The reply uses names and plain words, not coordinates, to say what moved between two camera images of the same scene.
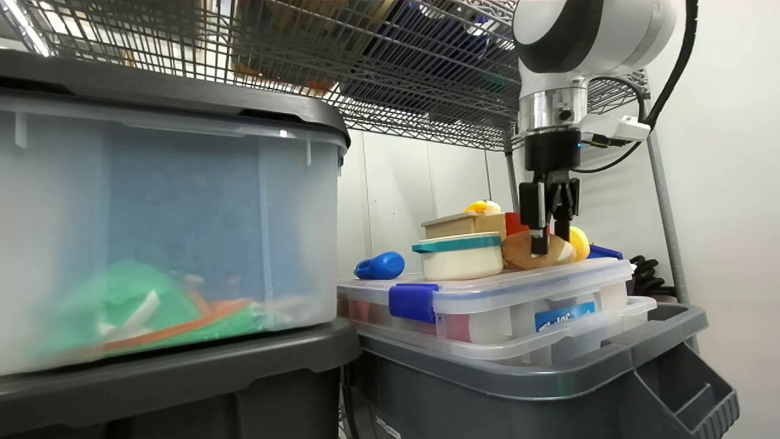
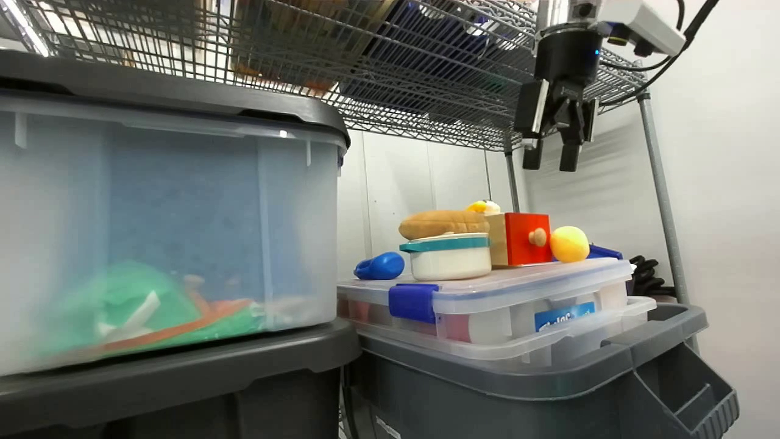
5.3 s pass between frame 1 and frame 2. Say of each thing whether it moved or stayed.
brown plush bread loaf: moved
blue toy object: stayed
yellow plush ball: stayed
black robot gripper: moved
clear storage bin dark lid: stayed
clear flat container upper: stayed
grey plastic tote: stayed
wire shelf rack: stayed
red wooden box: moved
